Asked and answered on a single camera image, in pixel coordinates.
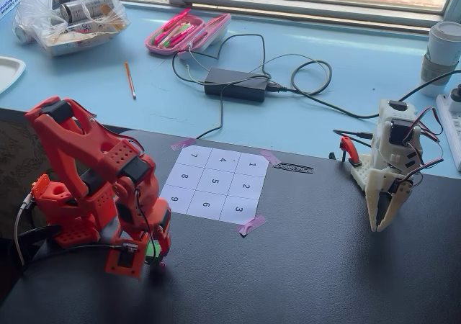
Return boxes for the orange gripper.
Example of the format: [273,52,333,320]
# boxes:
[114,175,172,260]

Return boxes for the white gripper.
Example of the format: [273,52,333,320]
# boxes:
[366,166,413,233]

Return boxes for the green cube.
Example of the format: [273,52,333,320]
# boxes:
[145,240,162,265]

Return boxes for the white numbered grid paper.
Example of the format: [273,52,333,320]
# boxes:
[158,144,269,225]

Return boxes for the orange table clamp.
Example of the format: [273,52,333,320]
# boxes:
[339,135,362,167]

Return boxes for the black striped sticker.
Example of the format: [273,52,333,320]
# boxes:
[272,161,315,176]

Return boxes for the pink tape strip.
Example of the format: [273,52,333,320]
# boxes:
[259,149,282,166]
[234,215,267,237]
[170,138,197,151]

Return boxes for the white power strip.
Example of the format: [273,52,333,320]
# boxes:
[435,84,461,172]

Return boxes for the black table clamp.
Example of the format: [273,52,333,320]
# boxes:
[17,225,62,256]

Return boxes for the person in dark clothes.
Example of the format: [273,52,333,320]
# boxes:
[0,107,55,238]

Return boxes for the orange pencil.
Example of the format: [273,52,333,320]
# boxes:
[124,61,137,100]

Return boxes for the white paper coffee cup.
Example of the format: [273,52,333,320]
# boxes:
[419,21,461,98]

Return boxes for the black power adapter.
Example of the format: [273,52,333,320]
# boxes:
[204,67,272,104]

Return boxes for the printed food container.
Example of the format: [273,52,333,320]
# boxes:
[41,23,127,58]

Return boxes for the green highlighter pen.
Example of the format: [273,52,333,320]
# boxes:
[161,22,195,48]

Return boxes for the pink pencil case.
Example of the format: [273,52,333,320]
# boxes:
[144,9,232,60]

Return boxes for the white plastic tray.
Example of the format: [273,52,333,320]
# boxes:
[0,55,27,95]

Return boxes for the pink pen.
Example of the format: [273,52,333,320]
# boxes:
[153,9,192,46]

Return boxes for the silver drink can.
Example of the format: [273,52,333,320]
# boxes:
[59,0,113,24]

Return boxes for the clear plastic bag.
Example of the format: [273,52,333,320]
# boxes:
[12,0,131,57]

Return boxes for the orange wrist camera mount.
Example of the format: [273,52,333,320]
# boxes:
[104,243,149,281]

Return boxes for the red black servo wires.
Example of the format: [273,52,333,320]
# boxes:
[403,106,447,188]

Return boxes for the black camera cable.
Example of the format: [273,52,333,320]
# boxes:
[22,243,136,267]

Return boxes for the short black usb cable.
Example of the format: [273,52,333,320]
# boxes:
[333,129,374,140]

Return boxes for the thick black power cord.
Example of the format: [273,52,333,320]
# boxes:
[268,53,461,120]

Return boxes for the grey usb cable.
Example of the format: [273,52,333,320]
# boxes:
[13,194,35,267]

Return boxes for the thin black adapter cable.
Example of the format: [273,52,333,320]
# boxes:
[171,33,269,140]

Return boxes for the thin grey cable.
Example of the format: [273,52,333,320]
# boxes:
[185,48,217,86]

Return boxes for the grey window frame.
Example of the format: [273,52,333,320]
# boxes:
[167,0,461,34]

